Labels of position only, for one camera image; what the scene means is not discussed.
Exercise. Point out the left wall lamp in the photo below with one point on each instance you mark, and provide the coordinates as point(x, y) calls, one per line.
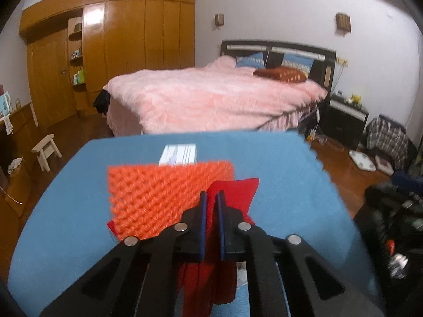
point(219, 20)

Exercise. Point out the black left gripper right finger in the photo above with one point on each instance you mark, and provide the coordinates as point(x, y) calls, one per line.
point(286, 277)

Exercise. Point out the wall lamp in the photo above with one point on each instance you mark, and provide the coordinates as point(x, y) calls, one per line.
point(343, 22)
point(219, 20)

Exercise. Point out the wooden wardrobe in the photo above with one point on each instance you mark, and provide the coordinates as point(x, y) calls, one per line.
point(74, 47)

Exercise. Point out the pink bed quilt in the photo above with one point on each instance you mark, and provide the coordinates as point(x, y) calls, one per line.
point(217, 97)

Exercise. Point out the black bedside cabinet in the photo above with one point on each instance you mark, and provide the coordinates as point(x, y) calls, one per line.
point(344, 122)

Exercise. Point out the left blue pillow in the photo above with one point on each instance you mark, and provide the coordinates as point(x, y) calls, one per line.
point(255, 60)

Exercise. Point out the right wall lamp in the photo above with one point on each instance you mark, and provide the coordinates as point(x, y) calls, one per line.
point(343, 22)

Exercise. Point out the white bathroom scale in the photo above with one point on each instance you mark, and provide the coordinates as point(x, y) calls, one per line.
point(362, 161)

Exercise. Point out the light blue electric kettle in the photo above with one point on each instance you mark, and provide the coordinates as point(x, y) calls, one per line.
point(5, 104)

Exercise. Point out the plaid cloth on chair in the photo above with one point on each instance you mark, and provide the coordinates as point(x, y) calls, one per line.
point(385, 137)

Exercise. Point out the yellow plush toy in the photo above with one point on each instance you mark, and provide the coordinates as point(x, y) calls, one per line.
point(356, 99)

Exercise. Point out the brown polka dot pillow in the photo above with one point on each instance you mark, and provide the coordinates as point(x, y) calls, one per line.
point(282, 74)

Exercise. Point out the blue pillow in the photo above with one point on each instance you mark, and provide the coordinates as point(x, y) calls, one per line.
point(294, 61)
point(255, 60)

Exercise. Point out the wall power socket strip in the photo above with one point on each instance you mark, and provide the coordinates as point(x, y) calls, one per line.
point(341, 61)

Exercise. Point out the blue felt table mat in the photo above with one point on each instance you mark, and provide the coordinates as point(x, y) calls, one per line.
point(67, 232)

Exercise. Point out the dark wooden bed frame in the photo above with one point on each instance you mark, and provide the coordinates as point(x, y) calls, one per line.
point(285, 86)

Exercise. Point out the white red floor book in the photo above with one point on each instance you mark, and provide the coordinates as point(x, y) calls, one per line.
point(384, 166)

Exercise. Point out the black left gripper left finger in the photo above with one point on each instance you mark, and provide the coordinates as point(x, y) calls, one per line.
point(137, 277)

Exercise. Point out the small white wooden stool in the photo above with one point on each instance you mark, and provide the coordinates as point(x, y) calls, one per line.
point(44, 149)

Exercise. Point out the right blue pillow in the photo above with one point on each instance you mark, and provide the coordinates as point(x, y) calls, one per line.
point(294, 61)

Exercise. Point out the red plastic bag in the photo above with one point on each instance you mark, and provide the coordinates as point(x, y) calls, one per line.
point(212, 281)

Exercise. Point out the small white box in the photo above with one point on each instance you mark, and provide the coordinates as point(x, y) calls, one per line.
point(178, 154)

